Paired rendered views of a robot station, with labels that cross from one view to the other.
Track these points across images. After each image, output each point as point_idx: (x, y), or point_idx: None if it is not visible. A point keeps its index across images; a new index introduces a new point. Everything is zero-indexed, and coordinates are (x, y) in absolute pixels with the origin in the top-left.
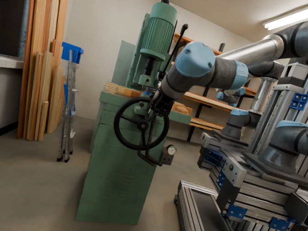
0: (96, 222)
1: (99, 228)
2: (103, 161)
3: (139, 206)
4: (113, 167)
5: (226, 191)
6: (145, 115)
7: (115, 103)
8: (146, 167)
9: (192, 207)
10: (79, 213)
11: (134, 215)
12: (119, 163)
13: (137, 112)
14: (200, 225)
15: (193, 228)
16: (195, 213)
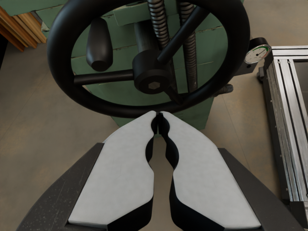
0: (155, 138)
1: (160, 144)
2: (121, 101)
3: (202, 118)
4: (143, 101)
5: None
6: (154, 23)
7: (54, 1)
8: (200, 84)
9: (294, 102)
10: None
11: (198, 124)
12: (149, 95)
13: (124, 21)
14: (306, 132)
15: (294, 142)
16: (298, 114)
